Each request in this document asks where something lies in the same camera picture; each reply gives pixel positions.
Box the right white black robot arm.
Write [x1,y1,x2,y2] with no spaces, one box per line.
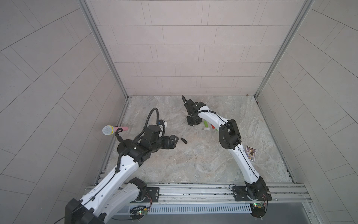
[181,96,272,202]

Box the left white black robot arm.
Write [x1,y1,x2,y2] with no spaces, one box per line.
[61,118,179,224]

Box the pink yellow toy microphone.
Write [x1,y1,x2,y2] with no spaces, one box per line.
[102,125,129,136]

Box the playing card box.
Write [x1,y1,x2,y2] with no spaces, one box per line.
[246,146,256,161]

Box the left circuit board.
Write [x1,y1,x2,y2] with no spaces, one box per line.
[129,205,149,220]

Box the circuit board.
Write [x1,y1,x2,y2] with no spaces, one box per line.
[250,202,267,219]
[129,205,149,220]

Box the white ventilation grille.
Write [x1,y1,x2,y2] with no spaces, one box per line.
[111,203,252,216]

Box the right circuit board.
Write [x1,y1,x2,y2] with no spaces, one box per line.
[250,202,267,219]

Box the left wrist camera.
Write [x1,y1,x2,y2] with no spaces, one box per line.
[158,119,167,132]

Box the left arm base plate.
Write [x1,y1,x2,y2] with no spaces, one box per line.
[134,187,160,203]

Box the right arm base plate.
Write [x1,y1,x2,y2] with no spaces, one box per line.
[229,185,272,202]

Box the aluminium rail frame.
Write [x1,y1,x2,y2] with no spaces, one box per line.
[79,179,312,206]

